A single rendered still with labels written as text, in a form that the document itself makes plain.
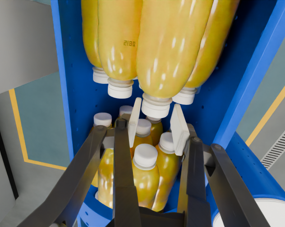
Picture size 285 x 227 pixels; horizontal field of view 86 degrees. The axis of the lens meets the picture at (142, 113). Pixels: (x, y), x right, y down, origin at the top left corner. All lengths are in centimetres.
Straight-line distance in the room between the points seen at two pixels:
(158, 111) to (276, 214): 60
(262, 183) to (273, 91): 118
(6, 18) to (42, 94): 120
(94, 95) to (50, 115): 156
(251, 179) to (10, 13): 97
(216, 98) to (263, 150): 181
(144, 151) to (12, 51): 59
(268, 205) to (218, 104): 43
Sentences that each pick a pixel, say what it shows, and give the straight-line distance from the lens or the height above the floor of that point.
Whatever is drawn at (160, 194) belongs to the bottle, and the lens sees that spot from 38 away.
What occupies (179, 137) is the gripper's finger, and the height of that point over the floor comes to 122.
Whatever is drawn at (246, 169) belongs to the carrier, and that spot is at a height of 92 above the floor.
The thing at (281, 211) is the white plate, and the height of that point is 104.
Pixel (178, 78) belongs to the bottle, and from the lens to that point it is 17.
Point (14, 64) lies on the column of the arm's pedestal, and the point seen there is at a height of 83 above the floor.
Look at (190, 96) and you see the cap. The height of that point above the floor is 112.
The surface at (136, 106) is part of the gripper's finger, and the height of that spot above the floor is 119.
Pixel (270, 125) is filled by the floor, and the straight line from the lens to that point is 195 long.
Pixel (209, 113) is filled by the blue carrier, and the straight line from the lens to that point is 35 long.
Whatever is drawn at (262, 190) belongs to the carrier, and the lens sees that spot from 67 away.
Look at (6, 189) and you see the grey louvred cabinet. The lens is 294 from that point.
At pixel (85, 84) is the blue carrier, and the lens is 33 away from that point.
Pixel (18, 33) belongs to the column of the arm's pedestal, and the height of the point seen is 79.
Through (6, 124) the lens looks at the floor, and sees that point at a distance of 234.
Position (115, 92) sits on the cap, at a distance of 24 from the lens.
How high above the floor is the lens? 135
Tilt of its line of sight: 62 degrees down
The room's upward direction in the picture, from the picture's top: 171 degrees counter-clockwise
